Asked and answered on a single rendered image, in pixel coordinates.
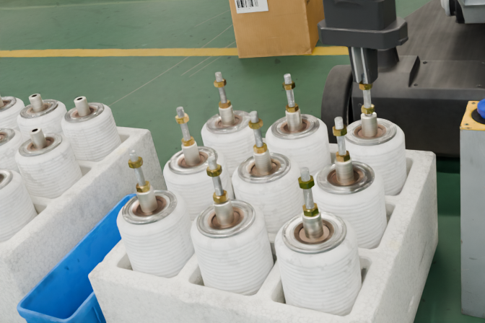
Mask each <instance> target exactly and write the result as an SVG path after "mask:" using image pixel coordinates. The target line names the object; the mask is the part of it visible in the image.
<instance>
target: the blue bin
mask: <svg viewBox="0 0 485 323"><path fill-rule="evenodd" d="M136 195H137V194H129V195H126V196H125V197H123V198H122V199H121V200H120V201H119V202H118V203H117V204H116V205H115V206H114V207H113V208H112V209H111V210H110V211H109V212H108V213H107V214H106V215H105V216H104V217H103V218H102V219H101V220H100V221H99V222H98V223H97V224H96V225H95V226H94V227H93V228H92V229H91V230H90V231H89V232H88V233H87V234H86V235H85V236H84V237H83V238H82V239H81V240H80V241H79V242H78V243H77V244H76V245H75V247H74V248H73V249H72V250H71V251H70V252H69V253H68V254H67V255H66V256H65V257H64V258H63V259H62V260H61V261H60V262H59V263H58V264H57V265H56V266H55V267H54V268H53V269H52V270H51V271H50V272H49V273H48V274H47V275H46V276H45V277H44V278H43V279H42V280H41V281H40V282H39V283H38V284H37V285H36V286H35V287H34V288H33V289H32V290H31V291H30V292H29V293H28V294H27V295H26V296H25V297H24V298H23V299H22V300H21V301H20V302H19V303H18V304H17V311H18V313H19V315H20V316H21V317H22V318H24V319H25V320H26V322H27V323H107V322H106V320H105V317H104V315H103V312H102V309H101V308H100V305H99V302H98V300H97V297H96V295H95V292H94V290H93V287H92V284H91V283H90V280H89V277H88V275H89V274H90V273H91V272H92V271H93V270H94V269H95V267H96V266H97V265H98V264H99V263H101V262H102V261H103V260H104V258H105V256H106V255H107V254H108V253H109V252H110V251H111V250H112V249H113V248H114V246H115V245H116V244H117V243H119V241H120V240H122V237H121V234H120V232H119V229H118V226H117V217H118V214H119V212H120V210H121V209H122V207H124V205H125V204H126V203H127V202H128V201H129V200H130V199H131V198H132V197H134V196H136Z"/></svg>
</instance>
